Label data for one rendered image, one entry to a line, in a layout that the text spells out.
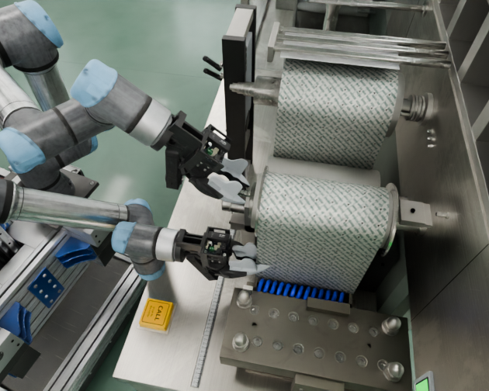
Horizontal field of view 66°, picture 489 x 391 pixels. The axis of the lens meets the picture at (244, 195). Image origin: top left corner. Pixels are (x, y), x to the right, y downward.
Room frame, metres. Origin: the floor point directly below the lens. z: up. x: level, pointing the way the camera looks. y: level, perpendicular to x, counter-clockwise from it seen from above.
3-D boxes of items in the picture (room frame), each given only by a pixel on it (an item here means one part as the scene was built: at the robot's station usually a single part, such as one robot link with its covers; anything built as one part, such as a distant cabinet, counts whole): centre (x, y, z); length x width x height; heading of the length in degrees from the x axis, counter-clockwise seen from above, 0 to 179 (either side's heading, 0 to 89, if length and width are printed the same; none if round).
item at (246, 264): (0.39, -0.01, 1.11); 0.09 x 0.03 x 0.06; 78
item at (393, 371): (0.19, -0.31, 1.05); 0.04 x 0.04 x 0.04
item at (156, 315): (0.35, 0.23, 0.91); 0.07 x 0.07 x 0.02; 79
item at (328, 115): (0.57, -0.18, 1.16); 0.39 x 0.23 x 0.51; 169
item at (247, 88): (0.73, 0.00, 1.33); 0.06 x 0.03 x 0.03; 79
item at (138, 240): (0.46, 0.25, 1.11); 0.11 x 0.08 x 0.09; 79
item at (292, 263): (0.39, -0.14, 1.11); 0.23 x 0.01 x 0.18; 79
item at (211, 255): (0.43, 0.09, 1.12); 0.12 x 0.08 x 0.09; 79
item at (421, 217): (0.41, -0.32, 1.28); 0.06 x 0.05 x 0.02; 79
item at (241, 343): (0.25, 0.01, 1.05); 0.04 x 0.04 x 0.04
